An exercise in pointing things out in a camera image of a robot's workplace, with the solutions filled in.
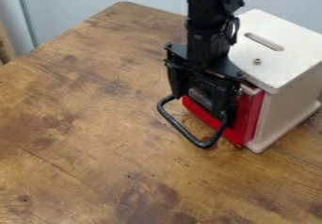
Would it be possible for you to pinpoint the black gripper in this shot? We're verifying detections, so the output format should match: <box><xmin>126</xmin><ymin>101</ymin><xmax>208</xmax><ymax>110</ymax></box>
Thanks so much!
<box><xmin>164</xmin><ymin>17</ymin><xmax>242</xmax><ymax>126</ymax></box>

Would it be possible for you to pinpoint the red drawer front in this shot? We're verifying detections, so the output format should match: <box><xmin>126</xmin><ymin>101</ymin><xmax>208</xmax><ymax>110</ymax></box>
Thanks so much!
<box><xmin>183</xmin><ymin>83</ymin><xmax>266</xmax><ymax>147</ymax></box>

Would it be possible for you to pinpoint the right brass screw on box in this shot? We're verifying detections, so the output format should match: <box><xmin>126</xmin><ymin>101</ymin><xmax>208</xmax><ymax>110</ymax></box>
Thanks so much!
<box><xmin>253</xmin><ymin>58</ymin><xmax>262</xmax><ymax>64</ymax></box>

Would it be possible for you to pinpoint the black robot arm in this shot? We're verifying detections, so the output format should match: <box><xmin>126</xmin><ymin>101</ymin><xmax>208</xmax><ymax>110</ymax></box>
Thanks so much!
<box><xmin>164</xmin><ymin>0</ymin><xmax>245</xmax><ymax>122</ymax></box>

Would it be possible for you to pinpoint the white wooden box cabinet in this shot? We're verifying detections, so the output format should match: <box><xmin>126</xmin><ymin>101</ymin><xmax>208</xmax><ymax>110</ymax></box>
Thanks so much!
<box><xmin>228</xmin><ymin>9</ymin><xmax>322</xmax><ymax>153</ymax></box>

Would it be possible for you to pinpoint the grey vertical wall pipe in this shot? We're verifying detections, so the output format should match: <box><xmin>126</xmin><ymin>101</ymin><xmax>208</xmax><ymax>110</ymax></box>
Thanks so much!
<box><xmin>17</xmin><ymin>0</ymin><xmax>39</xmax><ymax>48</ymax></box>

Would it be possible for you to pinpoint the black metal drawer handle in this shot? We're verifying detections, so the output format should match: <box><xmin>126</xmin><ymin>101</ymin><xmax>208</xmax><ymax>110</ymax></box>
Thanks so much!
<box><xmin>156</xmin><ymin>94</ymin><xmax>228</xmax><ymax>150</ymax></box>

